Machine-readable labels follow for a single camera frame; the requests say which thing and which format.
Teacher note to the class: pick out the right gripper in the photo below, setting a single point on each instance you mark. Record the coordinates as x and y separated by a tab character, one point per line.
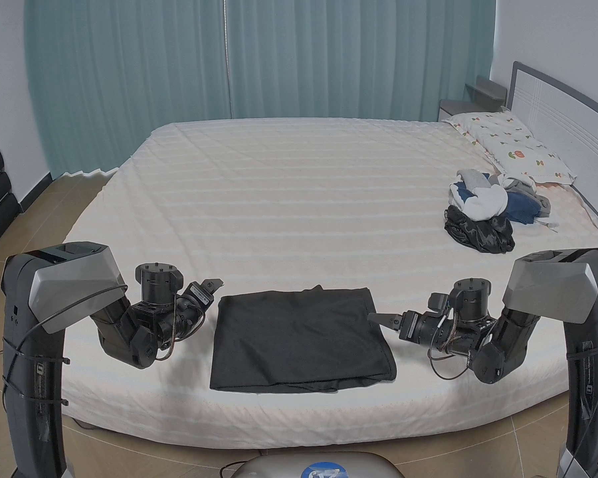
423	329

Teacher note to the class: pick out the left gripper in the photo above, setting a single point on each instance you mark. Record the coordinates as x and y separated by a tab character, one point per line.
192	306

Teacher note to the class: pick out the black T-shirt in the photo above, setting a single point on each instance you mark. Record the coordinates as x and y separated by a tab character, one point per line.
299	341

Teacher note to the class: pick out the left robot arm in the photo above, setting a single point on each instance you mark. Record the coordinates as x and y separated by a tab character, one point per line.
65	282

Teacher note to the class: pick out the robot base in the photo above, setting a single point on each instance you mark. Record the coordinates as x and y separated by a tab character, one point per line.
324	466

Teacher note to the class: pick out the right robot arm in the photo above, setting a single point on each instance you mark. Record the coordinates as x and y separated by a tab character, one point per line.
553	287

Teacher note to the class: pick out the bed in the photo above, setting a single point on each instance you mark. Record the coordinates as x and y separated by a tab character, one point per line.
304	202

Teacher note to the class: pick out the pile of clothes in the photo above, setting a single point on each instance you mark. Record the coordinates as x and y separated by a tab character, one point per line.
483	204

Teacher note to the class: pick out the black shiny garment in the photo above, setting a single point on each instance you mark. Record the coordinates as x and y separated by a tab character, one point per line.
478	232

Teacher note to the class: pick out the white printed pillow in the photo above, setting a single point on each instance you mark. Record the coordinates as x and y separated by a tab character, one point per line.
516	147

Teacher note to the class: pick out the blue-green curtain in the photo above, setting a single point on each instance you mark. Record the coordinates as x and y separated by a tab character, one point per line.
129	67
359	43

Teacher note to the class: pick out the grey bedside table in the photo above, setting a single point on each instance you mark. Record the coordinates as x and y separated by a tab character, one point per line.
473	98

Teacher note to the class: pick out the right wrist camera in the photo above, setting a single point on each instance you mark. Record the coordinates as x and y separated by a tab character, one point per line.
437	304

